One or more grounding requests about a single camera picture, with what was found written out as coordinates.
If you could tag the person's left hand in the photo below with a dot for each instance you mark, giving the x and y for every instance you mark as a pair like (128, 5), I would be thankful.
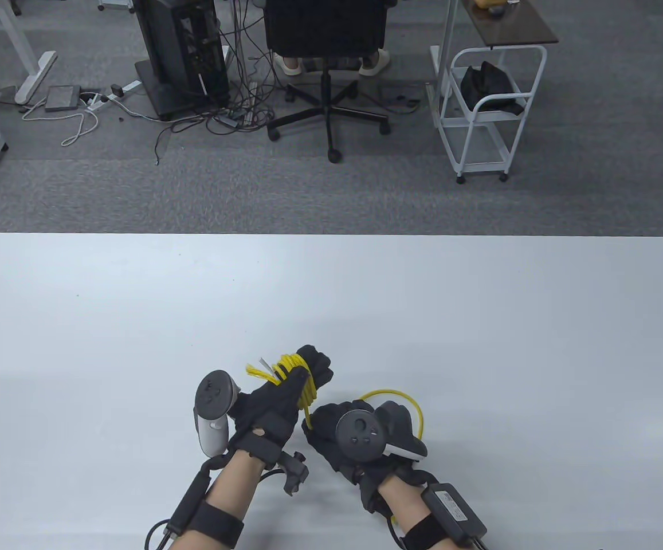
(268, 407)

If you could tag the person's right hand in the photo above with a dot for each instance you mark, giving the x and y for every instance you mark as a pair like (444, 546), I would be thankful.
(322, 429)

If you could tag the person's right fingers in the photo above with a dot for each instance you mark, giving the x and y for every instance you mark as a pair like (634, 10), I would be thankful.
(320, 424)

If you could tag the person's left fingers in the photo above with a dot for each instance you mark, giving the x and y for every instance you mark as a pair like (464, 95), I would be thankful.
(318, 366)

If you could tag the black boxy forearm module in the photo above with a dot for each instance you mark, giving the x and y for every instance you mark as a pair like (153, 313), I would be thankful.
(451, 507)

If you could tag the person's right forearm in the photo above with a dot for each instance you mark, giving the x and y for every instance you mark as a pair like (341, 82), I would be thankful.
(405, 504)

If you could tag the person's left forearm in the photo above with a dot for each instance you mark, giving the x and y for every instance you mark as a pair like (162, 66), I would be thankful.
(231, 487)

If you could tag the black slim forearm module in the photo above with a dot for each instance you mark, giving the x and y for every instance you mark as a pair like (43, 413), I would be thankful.
(189, 504)

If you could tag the dark grey hand controller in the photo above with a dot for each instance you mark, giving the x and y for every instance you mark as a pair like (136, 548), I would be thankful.
(360, 435)

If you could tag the white hand controller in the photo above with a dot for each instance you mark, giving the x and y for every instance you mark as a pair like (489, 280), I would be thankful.
(212, 401)

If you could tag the white rolling cart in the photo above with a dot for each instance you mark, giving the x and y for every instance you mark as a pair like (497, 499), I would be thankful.
(457, 132)

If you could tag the black bag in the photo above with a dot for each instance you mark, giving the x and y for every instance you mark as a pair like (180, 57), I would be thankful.
(489, 86)

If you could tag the white power strip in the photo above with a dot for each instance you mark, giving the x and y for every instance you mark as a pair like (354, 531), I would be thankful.
(114, 95)

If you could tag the black office chair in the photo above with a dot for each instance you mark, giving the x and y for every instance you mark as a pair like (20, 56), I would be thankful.
(325, 23)

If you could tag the black computer tower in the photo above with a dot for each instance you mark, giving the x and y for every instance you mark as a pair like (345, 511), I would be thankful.
(165, 46)

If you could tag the grey flat box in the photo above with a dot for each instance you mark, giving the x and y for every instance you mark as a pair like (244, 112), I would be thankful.
(62, 98)

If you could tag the brown side table top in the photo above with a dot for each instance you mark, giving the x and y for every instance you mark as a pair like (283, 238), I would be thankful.
(517, 26)

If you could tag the white desk leg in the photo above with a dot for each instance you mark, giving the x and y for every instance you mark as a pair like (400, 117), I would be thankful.
(24, 69)

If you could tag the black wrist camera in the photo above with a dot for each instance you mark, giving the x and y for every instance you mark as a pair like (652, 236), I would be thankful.
(295, 472)

